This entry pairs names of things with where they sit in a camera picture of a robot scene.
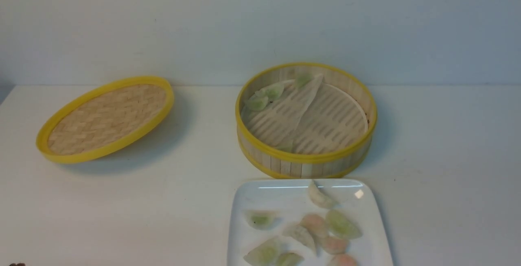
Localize white dumpling on plate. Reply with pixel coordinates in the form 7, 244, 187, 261
282, 224, 317, 255
308, 179, 337, 210

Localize yellow-rimmed bamboo steamer basket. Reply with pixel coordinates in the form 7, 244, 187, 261
235, 62, 378, 179

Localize pink dumpling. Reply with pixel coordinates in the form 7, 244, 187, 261
318, 236, 350, 255
327, 253, 358, 266
300, 214, 329, 238

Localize white steamer liner cloth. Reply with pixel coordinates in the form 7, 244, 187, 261
240, 75, 369, 155

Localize green dumpling on plate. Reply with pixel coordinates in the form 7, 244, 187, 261
243, 236, 284, 266
275, 252, 304, 266
244, 210, 279, 230
325, 210, 363, 240

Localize pink dumpling on plate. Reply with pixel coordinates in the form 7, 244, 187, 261
318, 236, 350, 255
300, 214, 329, 238

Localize white square plate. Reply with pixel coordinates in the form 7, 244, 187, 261
227, 179, 393, 266

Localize yellow-rimmed bamboo steamer lid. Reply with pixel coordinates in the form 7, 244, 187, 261
36, 76, 175, 164

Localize green dumpling in steamer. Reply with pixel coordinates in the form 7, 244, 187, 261
293, 72, 314, 89
255, 81, 285, 102
245, 95, 269, 111

